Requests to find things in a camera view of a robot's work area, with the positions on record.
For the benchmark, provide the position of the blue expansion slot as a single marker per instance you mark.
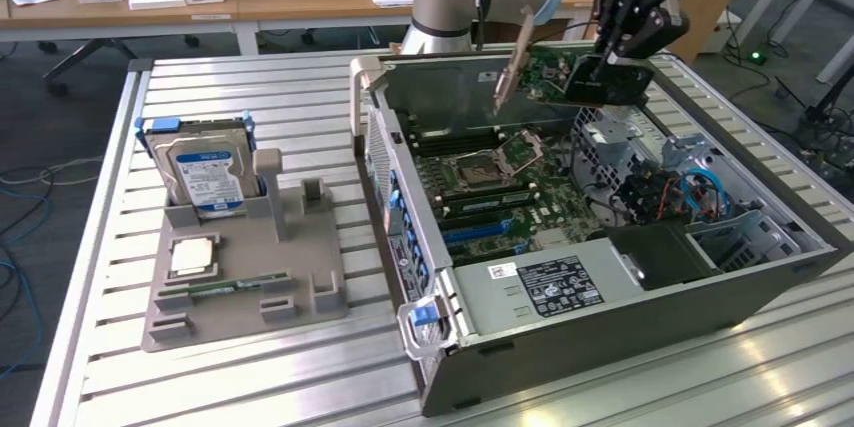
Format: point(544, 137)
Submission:
point(476, 234)

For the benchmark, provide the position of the hard disk in blue caddy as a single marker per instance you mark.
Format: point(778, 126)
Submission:
point(203, 182)

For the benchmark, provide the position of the black chair base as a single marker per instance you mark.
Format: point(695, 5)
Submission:
point(87, 58)

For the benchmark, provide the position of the white socket box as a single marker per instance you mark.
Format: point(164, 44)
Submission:
point(723, 32)

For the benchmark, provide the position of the wooden desk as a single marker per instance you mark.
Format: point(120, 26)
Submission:
point(100, 12)

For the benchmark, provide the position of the grey power supply unit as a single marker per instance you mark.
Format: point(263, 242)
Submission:
point(494, 307)

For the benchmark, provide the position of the metal socket cover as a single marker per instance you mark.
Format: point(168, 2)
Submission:
point(523, 154)

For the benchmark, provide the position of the flat white box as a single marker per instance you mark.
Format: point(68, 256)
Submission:
point(156, 2)

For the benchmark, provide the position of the grey open PC case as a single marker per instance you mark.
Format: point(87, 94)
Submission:
point(600, 347)

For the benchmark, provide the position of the black RAM stick white label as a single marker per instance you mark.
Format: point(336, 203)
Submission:
point(483, 204)

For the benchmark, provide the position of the CPU socket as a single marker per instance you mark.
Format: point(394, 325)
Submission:
point(476, 174)

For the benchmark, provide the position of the white table frame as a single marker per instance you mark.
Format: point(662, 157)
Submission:
point(781, 29)

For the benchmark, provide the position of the perforated metal drive cage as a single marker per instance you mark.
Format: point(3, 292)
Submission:
point(600, 147)

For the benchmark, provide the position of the green motherboard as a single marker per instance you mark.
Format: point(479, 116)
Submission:
point(560, 197)

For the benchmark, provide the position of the metal disk bay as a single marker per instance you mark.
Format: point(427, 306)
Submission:
point(767, 242)

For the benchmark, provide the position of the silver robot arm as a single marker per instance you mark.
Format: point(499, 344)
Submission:
point(440, 7)

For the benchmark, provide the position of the silver metal bracket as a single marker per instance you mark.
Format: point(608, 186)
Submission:
point(690, 147)

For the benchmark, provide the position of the green RAM stick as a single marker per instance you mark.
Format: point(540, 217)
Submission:
point(213, 288)

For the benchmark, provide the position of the silver CPU chip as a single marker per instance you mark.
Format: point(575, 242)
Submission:
point(192, 258)

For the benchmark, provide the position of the black expansion slot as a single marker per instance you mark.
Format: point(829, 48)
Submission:
point(474, 219)

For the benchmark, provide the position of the grey parts rack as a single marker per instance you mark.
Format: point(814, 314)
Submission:
point(267, 267)

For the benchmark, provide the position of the black device green light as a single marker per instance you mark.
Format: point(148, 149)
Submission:
point(755, 56)

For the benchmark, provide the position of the blue case latch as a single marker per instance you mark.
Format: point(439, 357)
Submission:
point(423, 317)

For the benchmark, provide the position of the green graphics card black heatsink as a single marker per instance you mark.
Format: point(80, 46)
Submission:
point(587, 89)

